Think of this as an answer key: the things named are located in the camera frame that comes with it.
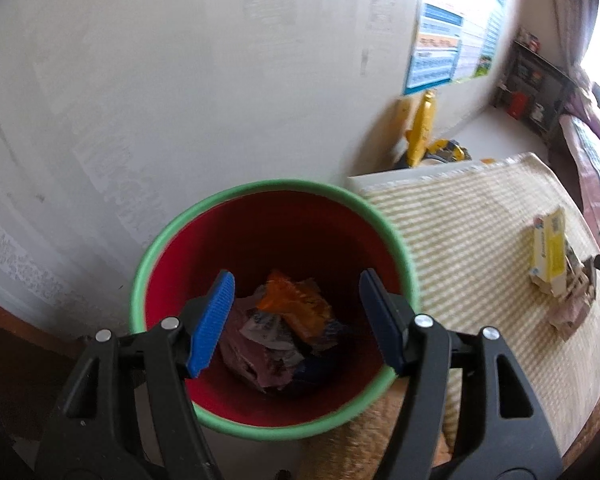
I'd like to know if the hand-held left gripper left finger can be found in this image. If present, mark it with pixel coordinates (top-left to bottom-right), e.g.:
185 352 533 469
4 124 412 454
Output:
35 270 236 480

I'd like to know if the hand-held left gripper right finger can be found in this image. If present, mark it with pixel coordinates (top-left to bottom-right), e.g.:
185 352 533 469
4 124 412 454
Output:
358 268 564 480

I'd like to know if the pink wrapper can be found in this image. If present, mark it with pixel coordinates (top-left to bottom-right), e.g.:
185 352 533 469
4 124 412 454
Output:
220 295 291 393

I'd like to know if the brown paper scrap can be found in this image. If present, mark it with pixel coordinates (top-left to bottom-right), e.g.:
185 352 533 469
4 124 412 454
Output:
530 245 598 311

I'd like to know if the yellow cardboard box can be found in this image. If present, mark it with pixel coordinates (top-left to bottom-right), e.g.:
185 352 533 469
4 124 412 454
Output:
528 206 568 283

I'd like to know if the brown paper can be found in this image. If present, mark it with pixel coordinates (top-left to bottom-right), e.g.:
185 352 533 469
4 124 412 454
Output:
546 294 593 343

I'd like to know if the orange wrapper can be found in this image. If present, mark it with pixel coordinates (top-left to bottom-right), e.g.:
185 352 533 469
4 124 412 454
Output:
257 269 336 343

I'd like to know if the red bin with green rim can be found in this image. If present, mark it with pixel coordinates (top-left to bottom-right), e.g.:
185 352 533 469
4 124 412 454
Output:
130 177 421 442

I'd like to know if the white printed wrapper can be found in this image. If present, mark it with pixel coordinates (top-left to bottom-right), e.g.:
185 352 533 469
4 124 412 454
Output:
242 310 306 361

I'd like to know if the dark blue wrapper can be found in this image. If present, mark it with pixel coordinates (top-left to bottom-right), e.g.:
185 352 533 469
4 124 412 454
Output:
292 320 351 386

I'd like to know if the pink patterned blanket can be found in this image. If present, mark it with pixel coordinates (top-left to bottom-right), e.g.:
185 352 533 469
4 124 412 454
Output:
560 112 600 257

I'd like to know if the striped woven mat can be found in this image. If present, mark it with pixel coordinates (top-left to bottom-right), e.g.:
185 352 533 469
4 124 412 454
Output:
347 152 600 456

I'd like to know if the tan fuzzy mat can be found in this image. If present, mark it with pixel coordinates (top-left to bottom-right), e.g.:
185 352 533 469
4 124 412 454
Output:
300 385 456 480

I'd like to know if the purple pillow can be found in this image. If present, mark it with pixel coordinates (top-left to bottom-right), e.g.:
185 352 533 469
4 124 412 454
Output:
567 71 600 148

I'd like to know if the yellow and black toy truck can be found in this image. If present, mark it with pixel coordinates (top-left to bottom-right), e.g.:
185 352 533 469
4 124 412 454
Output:
426 138 473 167

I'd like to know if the black shelf rack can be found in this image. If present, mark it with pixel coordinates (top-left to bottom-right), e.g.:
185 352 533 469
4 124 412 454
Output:
497 39 578 150

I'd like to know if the yellow plastic toy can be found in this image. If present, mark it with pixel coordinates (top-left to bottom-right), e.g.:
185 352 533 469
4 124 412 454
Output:
405 89 439 167

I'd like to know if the light curtain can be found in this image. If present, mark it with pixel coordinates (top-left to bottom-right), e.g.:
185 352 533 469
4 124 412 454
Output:
550 0 600 70

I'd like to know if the white gridded wall poster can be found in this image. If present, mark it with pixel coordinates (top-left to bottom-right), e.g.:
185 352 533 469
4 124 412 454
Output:
455 0 509 82

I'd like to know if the blue banded wall poster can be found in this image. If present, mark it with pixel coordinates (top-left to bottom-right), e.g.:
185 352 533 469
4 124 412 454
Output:
404 2 465 96

